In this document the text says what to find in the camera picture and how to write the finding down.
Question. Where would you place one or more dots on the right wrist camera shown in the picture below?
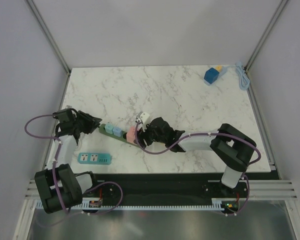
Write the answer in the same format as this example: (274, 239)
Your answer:
(143, 118)

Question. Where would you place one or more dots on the right aluminium frame post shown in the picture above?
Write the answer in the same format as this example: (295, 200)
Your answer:
(267, 32)

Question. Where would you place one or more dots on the teal USB power strip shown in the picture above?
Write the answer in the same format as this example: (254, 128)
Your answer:
(86, 158)

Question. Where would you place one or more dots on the aluminium frame post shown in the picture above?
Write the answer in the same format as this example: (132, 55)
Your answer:
(267, 32)
(47, 33)

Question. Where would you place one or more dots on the pink cube plug adapter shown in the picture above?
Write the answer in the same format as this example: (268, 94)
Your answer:
(130, 136)

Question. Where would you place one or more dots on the white slotted cable duct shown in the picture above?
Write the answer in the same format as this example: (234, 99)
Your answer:
(88, 205)

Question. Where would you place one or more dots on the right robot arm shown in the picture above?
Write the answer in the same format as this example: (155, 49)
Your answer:
(234, 148)

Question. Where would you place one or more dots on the dark blue cube adapter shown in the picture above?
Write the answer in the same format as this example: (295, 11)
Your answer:
(211, 75)

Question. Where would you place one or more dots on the light blue plug adapter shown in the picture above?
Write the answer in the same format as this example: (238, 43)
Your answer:
(117, 131)

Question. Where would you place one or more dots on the left aluminium frame post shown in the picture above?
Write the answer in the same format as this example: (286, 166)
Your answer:
(47, 33)

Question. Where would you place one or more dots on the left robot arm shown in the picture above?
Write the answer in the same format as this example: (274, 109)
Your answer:
(57, 185)

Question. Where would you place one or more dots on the small yellow plug adapter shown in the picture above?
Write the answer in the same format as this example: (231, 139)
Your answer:
(218, 68)

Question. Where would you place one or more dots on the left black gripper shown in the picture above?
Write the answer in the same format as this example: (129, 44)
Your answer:
(92, 122)

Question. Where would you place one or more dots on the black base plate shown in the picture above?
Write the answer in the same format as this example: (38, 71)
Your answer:
(164, 190)

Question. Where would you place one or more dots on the green power strip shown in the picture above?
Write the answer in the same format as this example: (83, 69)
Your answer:
(122, 138)

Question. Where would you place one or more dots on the teal plug adapter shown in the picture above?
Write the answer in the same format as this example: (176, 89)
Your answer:
(109, 128)

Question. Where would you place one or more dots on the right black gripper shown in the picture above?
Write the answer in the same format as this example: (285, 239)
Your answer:
(143, 134)

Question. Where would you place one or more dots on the light blue power strip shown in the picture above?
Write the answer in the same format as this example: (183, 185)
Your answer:
(222, 72)

